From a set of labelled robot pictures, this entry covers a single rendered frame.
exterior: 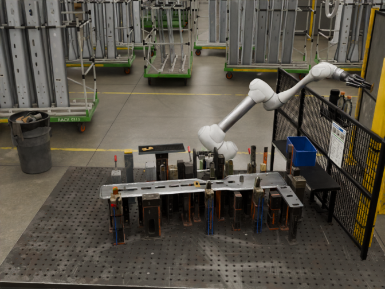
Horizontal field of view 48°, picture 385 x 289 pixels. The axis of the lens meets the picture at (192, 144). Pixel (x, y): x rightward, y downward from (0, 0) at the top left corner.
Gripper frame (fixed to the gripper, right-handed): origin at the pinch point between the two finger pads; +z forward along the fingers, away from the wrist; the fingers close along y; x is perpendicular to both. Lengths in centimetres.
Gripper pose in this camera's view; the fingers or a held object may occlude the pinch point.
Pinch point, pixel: (366, 85)
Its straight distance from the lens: 351.0
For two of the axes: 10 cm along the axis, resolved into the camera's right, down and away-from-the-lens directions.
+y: 6.6, -6.5, 3.7
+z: 7.3, 4.5, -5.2
